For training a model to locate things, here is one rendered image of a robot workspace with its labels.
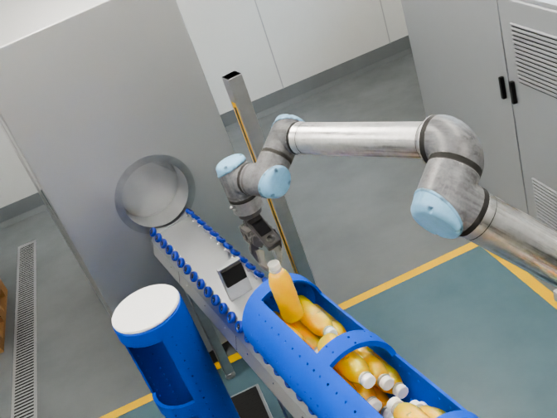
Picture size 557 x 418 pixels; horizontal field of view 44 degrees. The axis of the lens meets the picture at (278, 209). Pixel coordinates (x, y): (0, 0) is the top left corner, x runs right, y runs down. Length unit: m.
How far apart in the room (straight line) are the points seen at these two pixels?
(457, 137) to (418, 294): 2.51
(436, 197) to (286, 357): 0.81
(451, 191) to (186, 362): 1.60
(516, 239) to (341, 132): 0.50
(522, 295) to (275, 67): 3.68
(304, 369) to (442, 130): 0.81
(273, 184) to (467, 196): 0.58
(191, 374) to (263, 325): 0.72
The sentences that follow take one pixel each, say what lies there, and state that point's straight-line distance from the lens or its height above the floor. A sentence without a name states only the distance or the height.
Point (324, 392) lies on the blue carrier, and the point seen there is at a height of 1.18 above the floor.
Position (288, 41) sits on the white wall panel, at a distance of 6.67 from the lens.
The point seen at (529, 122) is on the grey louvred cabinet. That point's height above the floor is 0.81.
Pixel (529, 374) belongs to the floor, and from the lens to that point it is 3.46.
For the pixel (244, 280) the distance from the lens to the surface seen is 2.75.
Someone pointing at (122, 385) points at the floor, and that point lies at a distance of 4.20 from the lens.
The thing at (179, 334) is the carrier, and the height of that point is 0.93.
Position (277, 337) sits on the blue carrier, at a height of 1.19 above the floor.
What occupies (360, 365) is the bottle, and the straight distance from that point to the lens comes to 1.93.
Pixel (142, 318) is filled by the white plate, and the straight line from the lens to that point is 2.72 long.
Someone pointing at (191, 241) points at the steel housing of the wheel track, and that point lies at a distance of 3.25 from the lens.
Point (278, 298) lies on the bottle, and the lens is 2.15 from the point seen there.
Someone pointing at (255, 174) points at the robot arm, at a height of 1.70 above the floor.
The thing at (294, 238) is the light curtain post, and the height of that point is 0.94.
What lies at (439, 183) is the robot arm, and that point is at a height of 1.77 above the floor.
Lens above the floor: 2.53
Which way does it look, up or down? 30 degrees down
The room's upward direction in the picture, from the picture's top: 20 degrees counter-clockwise
